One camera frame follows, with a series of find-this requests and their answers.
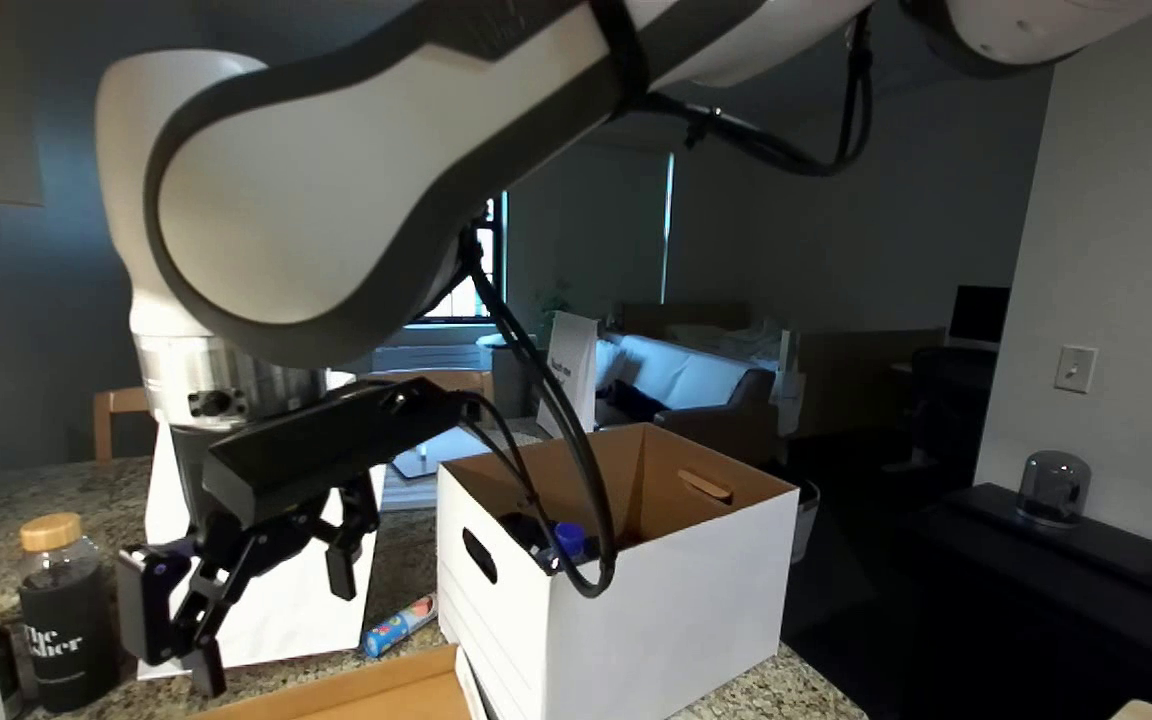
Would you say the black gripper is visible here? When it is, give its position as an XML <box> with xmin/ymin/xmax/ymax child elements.
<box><xmin>112</xmin><ymin>486</ymin><xmax>384</xmax><ymax>702</ymax></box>

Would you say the white cardboard storage box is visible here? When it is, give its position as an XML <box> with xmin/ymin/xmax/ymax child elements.
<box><xmin>430</xmin><ymin>419</ymin><xmax>803</xmax><ymax>720</ymax></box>

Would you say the white paper shopping bag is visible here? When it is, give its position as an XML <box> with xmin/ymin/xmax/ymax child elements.
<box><xmin>131</xmin><ymin>386</ymin><xmax>395</xmax><ymax>673</ymax></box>

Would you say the blue and white carton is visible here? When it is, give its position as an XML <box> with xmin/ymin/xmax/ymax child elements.
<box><xmin>359</xmin><ymin>594</ymin><xmax>439</xmax><ymax>661</ymax></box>

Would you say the flat brown cardboard tray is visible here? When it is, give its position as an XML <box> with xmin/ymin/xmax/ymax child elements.
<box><xmin>199</xmin><ymin>646</ymin><xmax>470</xmax><ymax>720</ymax></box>

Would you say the white paper stack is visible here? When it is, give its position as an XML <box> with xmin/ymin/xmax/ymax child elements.
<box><xmin>384</xmin><ymin>424</ymin><xmax>491</xmax><ymax>488</ymax></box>

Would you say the dark jar with cork lid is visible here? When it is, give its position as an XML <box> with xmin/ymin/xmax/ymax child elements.
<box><xmin>8</xmin><ymin>511</ymin><xmax>118</xmax><ymax>717</ymax></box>

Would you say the bright window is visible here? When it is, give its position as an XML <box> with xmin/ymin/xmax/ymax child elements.
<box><xmin>415</xmin><ymin>195</ymin><xmax>513</xmax><ymax>330</ymax></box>

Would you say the grey sofa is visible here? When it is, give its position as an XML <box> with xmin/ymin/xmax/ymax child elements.
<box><xmin>590</xmin><ymin>323</ymin><xmax>785</xmax><ymax>466</ymax></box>

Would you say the dark low cabinet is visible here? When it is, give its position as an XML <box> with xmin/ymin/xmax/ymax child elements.
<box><xmin>788</xmin><ymin>478</ymin><xmax>1152</xmax><ymax>720</ymax></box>

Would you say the dark monitor screen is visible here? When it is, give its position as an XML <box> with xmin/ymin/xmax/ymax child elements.
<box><xmin>942</xmin><ymin>281</ymin><xmax>1010</xmax><ymax>347</ymax></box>

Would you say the clear glass jar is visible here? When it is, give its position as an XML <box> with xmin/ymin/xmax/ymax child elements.
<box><xmin>1014</xmin><ymin>447</ymin><xmax>1090</xmax><ymax>526</ymax></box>

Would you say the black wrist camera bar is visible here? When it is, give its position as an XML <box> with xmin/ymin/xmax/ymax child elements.
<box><xmin>192</xmin><ymin>377</ymin><xmax>484</xmax><ymax>533</ymax></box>

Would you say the thick black cable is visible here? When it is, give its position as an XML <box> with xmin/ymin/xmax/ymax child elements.
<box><xmin>454</xmin><ymin>0</ymin><xmax>876</xmax><ymax>601</ymax></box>

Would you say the white wall switch plate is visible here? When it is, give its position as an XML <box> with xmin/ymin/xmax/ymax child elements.
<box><xmin>1050</xmin><ymin>342</ymin><xmax>1101</xmax><ymax>397</ymax></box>

